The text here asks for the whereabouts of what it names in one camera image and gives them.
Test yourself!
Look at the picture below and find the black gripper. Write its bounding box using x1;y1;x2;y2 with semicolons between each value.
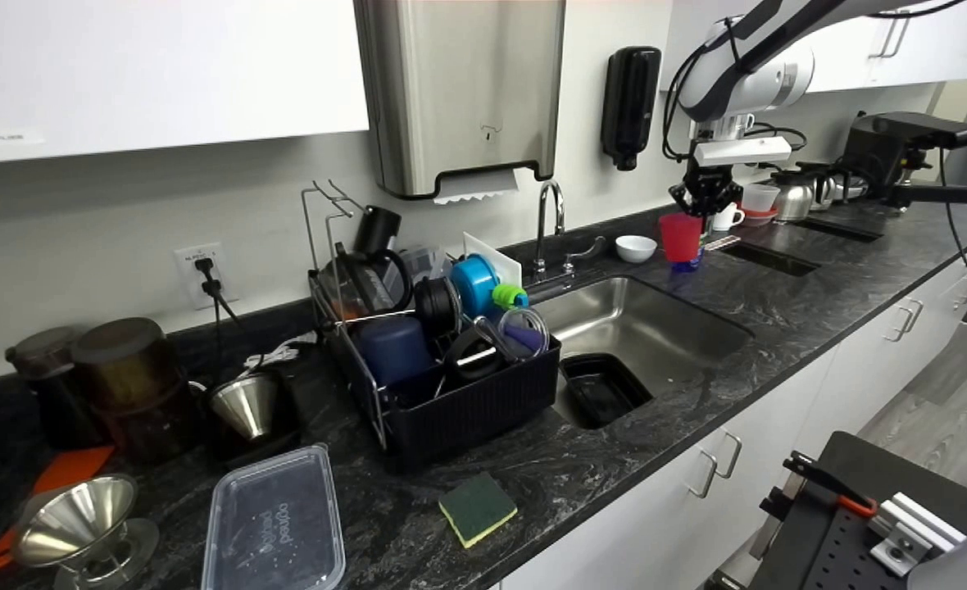
669;161;743;216

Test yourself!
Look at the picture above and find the pink plastic cup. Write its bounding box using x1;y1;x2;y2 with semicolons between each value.
658;213;703;262

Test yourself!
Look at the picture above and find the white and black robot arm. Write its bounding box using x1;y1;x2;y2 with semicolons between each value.
664;0;965;216

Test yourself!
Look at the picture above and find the stainless steel sink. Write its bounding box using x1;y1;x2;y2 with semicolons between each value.
533;277;753;426

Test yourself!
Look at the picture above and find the green small cup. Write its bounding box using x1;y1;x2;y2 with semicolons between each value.
492;282;530;311

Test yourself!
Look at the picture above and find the blue plastic cup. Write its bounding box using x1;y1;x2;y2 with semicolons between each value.
450;253;500;313

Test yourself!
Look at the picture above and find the black dish rack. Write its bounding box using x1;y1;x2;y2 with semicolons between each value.
308;231;564;475

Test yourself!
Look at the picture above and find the white mug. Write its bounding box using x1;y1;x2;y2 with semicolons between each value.
713;204;743;231

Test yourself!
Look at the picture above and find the small white bowl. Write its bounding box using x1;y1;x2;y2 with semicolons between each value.
613;236;658;262

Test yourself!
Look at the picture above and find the black soap dispenser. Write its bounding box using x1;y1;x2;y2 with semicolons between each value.
599;46;664;169

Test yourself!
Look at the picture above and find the chrome gooseneck faucet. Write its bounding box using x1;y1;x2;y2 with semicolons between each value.
530;179;606;277

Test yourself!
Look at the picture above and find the black food container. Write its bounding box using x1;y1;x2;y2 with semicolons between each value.
560;354;654;430

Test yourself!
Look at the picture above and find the clear purple glass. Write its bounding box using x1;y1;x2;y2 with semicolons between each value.
500;309;550;359

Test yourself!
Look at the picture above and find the steel paper towel dispenser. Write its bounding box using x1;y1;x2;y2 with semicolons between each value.
353;0;567;201

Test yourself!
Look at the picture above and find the dark blue container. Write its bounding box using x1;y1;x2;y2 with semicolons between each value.
352;318;435;405

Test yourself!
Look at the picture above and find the black perforated equipment cart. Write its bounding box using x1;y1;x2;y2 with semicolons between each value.
749;431;967;590

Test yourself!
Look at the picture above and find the green yellow sponge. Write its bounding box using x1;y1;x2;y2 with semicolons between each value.
441;471;518;547

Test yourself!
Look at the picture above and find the steel cone dripper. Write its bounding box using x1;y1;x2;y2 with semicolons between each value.
190;374;280;442

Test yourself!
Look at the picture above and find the clear plastic container lid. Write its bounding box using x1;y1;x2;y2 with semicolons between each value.
201;447;348;590

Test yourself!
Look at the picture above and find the dark brown canister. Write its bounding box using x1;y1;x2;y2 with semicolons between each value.
71;318;201;464

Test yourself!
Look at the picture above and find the orange spatula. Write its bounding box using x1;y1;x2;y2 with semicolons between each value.
0;447;114;571

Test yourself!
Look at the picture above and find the black lidded jar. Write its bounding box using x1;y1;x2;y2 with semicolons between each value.
8;329;108;450

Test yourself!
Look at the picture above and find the steel funnel dripper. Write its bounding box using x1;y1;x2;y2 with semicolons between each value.
17;475;161;590

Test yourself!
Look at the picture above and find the black camera tripod mount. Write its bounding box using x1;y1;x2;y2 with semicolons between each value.
835;112;967;208

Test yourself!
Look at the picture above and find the black orange handled tool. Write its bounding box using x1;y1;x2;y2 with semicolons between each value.
783;450;880;520

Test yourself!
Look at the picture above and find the black power plug cable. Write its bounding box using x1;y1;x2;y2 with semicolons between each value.
193;253;256;342

